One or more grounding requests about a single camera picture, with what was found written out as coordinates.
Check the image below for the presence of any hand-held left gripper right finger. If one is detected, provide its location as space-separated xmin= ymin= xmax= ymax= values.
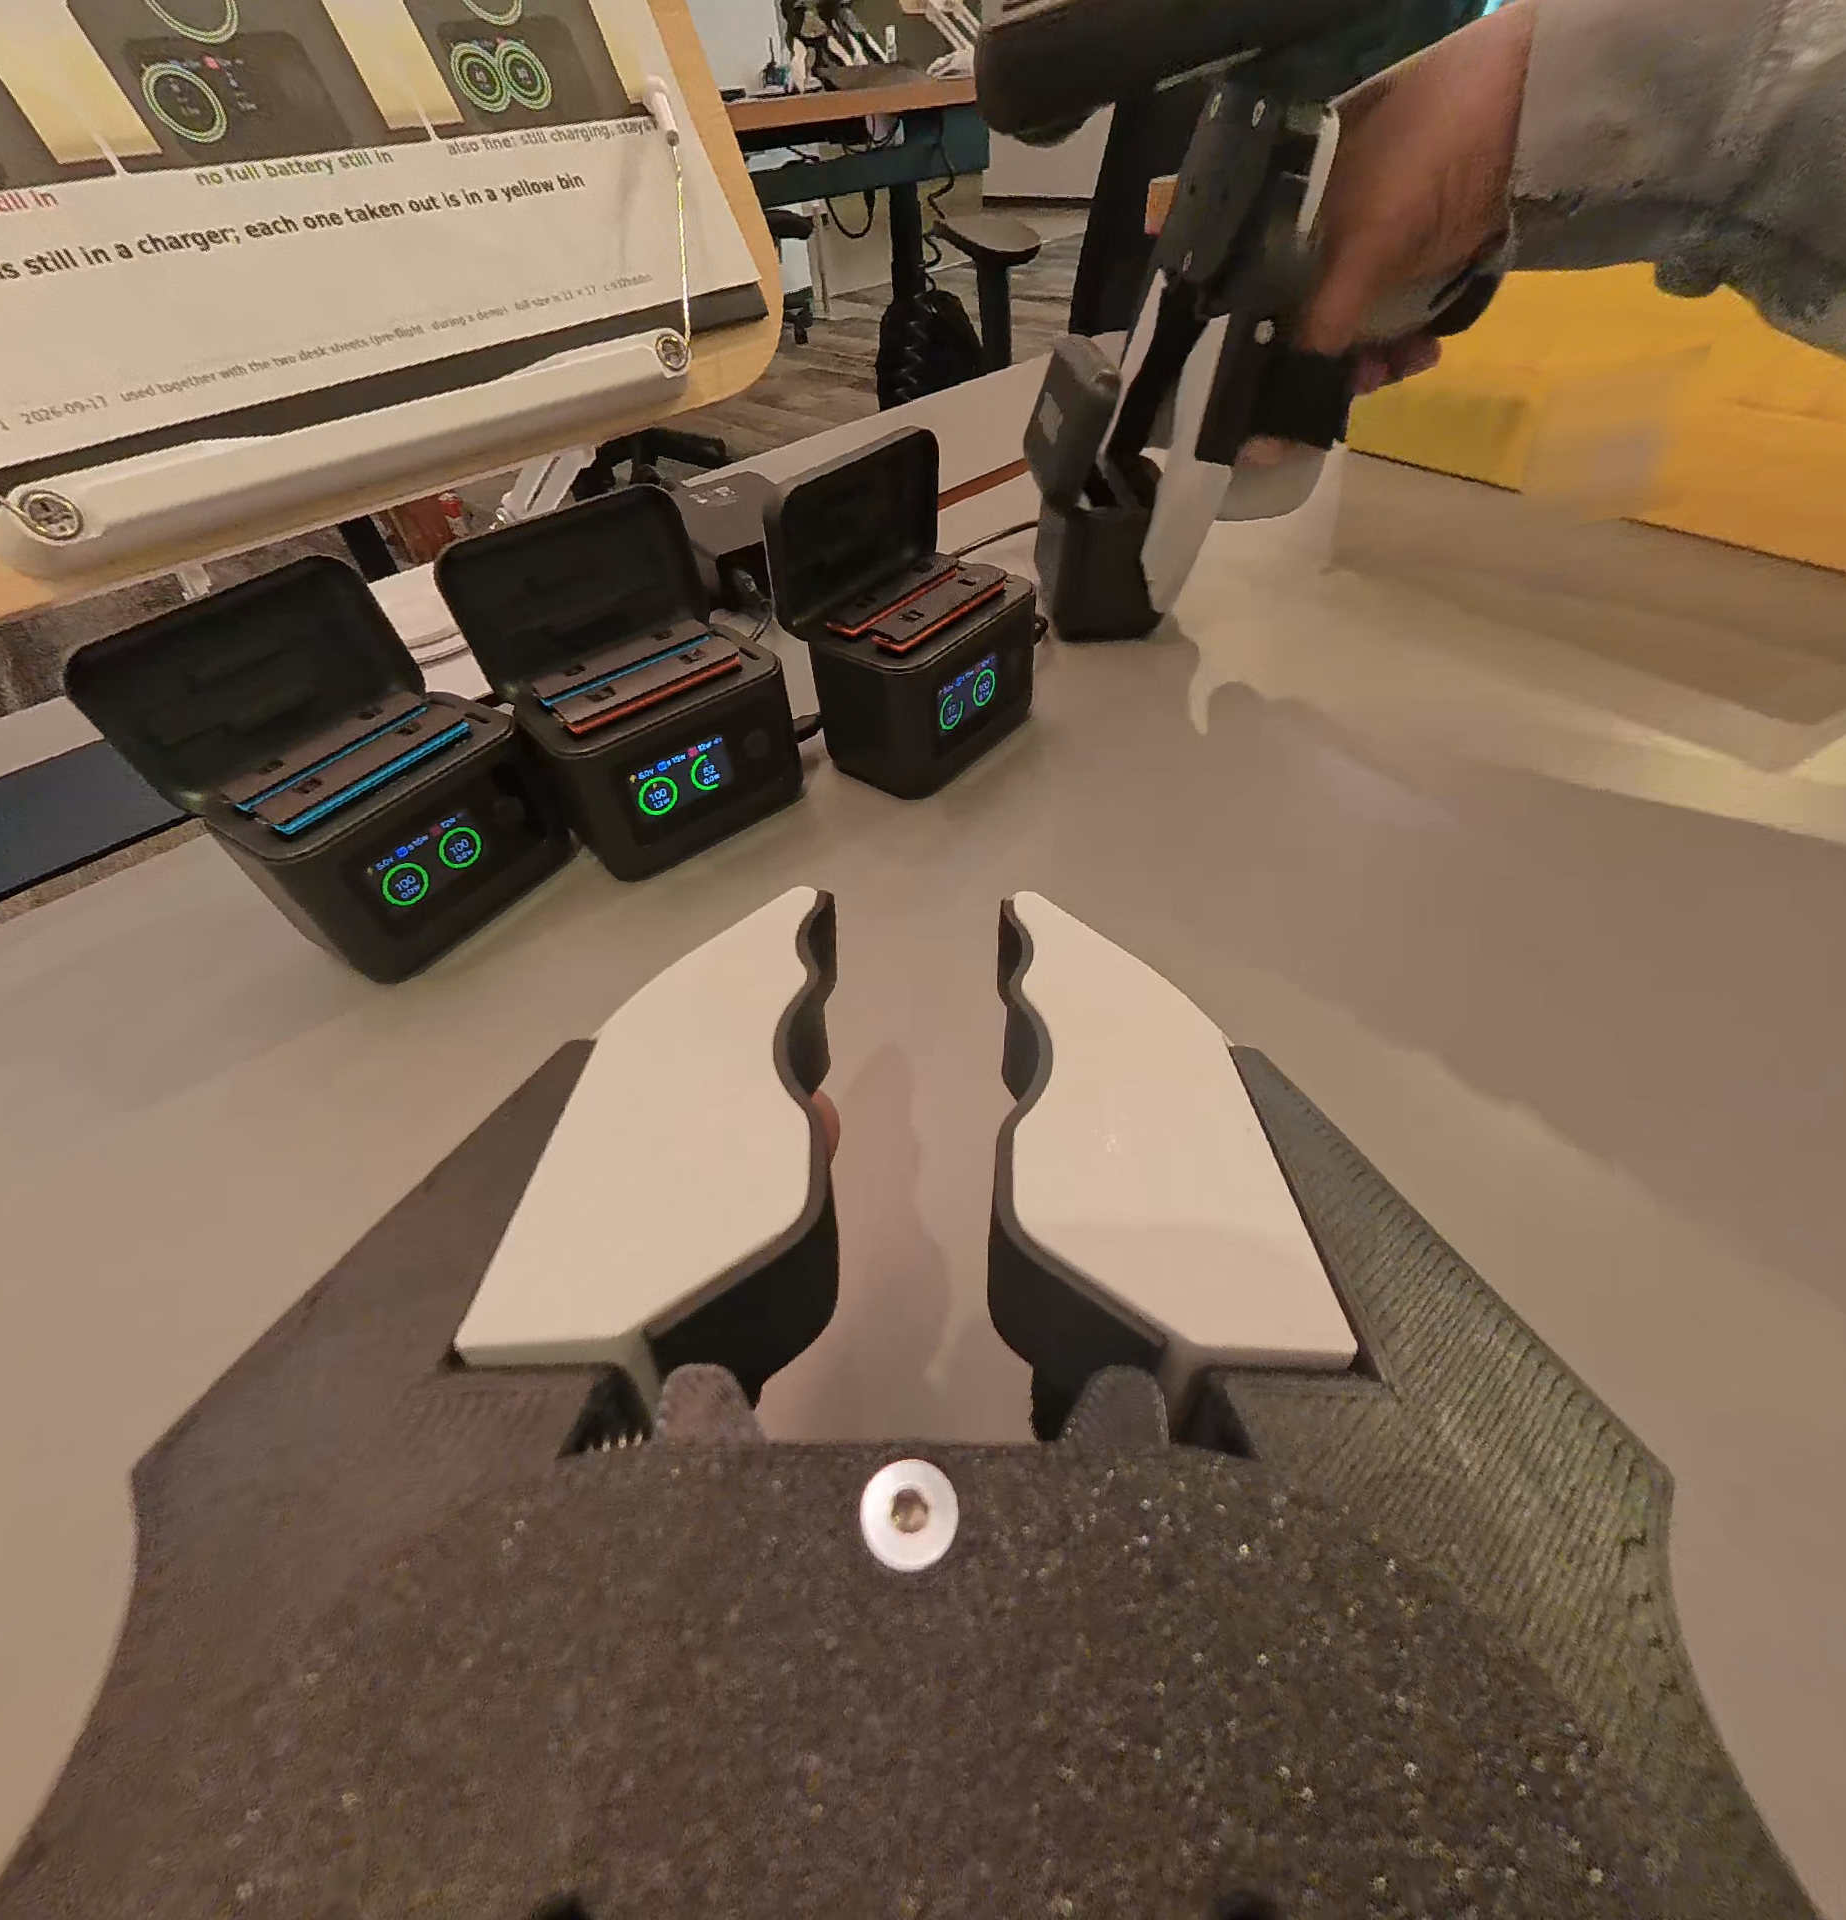
xmin=986 ymin=888 xmax=1364 ymax=1404

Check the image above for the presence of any yellow plastic bin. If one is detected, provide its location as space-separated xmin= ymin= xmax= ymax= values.
xmin=1342 ymin=260 xmax=1846 ymax=576

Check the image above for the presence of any dark blue pad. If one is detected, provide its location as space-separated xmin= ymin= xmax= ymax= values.
xmin=0 ymin=747 xmax=191 ymax=916

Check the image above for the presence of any person's right hand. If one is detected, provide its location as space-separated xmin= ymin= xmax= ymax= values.
xmin=1290 ymin=0 xmax=1538 ymax=399

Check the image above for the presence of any white paper poster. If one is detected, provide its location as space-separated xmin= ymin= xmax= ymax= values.
xmin=0 ymin=0 xmax=768 ymax=453

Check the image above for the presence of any black charging hub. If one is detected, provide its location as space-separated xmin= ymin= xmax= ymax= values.
xmin=668 ymin=474 xmax=786 ymax=604

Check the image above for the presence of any black chair base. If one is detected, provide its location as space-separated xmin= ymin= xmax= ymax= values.
xmin=565 ymin=426 xmax=728 ymax=508

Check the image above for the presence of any black battery orange rim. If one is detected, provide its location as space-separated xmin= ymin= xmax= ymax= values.
xmin=824 ymin=555 xmax=986 ymax=635
xmin=554 ymin=644 xmax=742 ymax=739
xmin=861 ymin=570 xmax=1013 ymax=659

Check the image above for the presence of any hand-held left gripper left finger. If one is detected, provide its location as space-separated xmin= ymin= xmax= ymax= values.
xmin=454 ymin=887 xmax=842 ymax=1397

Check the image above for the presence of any black office chair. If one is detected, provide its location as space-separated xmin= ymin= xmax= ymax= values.
xmin=876 ymin=211 xmax=1047 ymax=410
xmin=1063 ymin=90 xmax=1181 ymax=339

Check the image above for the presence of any wooden desk teal panel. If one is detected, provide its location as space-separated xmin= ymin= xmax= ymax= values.
xmin=724 ymin=72 xmax=1000 ymax=249

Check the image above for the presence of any black battery blue rim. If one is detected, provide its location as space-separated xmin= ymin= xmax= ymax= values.
xmin=540 ymin=632 xmax=719 ymax=710
xmin=230 ymin=698 xmax=445 ymax=820
xmin=267 ymin=717 xmax=475 ymax=840

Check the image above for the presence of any black battery charging case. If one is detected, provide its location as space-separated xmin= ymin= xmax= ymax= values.
xmin=761 ymin=426 xmax=1040 ymax=803
xmin=65 ymin=555 xmax=581 ymax=985
xmin=436 ymin=481 xmax=804 ymax=882
xmin=1025 ymin=331 xmax=1188 ymax=644

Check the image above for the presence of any instruction sheet on wooden stand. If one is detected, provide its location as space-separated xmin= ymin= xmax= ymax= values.
xmin=0 ymin=0 xmax=786 ymax=623

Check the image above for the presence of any person's right forearm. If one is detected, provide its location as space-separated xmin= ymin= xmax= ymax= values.
xmin=1499 ymin=0 xmax=1846 ymax=372

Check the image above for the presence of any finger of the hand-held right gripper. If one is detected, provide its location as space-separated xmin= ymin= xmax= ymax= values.
xmin=1140 ymin=318 xmax=1243 ymax=618
xmin=1101 ymin=269 xmax=1213 ymax=474

